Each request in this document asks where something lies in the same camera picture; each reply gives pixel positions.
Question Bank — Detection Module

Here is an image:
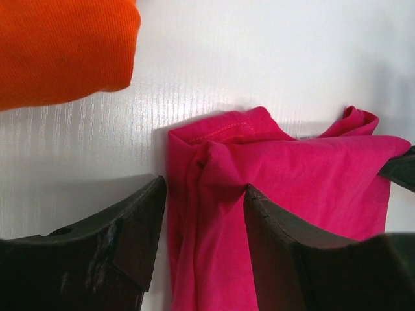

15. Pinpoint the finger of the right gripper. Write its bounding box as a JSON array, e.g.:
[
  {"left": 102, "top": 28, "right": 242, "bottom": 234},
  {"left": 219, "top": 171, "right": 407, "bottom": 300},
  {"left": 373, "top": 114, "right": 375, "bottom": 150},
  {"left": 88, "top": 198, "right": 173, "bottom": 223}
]
[{"left": 379, "top": 146, "right": 415, "bottom": 191}]

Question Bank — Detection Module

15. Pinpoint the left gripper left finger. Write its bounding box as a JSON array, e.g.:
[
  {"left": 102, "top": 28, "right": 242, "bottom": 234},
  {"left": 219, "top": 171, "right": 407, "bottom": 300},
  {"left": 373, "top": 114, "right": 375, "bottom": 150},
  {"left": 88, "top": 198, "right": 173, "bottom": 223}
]
[{"left": 1, "top": 176, "right": 167, "bottom": 310}]

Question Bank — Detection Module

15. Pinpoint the magenta t shirt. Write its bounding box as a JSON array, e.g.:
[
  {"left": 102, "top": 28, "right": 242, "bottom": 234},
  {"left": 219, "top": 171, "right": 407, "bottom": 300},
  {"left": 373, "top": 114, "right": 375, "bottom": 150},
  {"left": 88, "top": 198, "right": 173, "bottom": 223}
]
[{"left": 167, "top": 106, "right": 411, "bottom": 310}]

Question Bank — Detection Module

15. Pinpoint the folded orange t shirt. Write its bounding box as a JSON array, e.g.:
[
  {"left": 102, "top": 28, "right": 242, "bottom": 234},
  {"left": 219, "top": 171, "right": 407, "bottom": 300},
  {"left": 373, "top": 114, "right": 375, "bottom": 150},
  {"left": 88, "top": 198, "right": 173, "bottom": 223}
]
[{"left": 1, "top": 1, "right": 141, "bottom": 111}]

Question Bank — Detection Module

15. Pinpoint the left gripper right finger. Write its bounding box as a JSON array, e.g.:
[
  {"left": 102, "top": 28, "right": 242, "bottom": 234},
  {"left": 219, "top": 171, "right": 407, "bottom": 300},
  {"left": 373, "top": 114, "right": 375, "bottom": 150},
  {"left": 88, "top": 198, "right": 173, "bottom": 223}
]
[{"left": 244, "top": 186, "right": 414, "bottom": 310}]

